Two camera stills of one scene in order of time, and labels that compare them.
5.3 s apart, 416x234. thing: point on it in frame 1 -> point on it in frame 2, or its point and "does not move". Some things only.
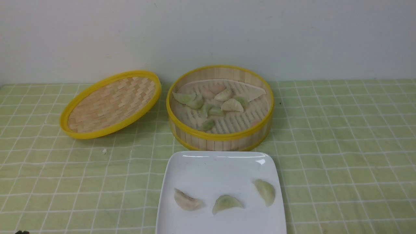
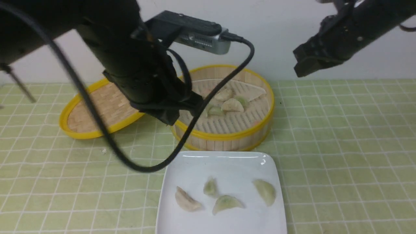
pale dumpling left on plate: x=186 y=202 does not move
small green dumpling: x=208 y=125 -> x=211 y=187
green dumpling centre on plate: x=226 y=201 does not move
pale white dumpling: x=232 y=105 does not move
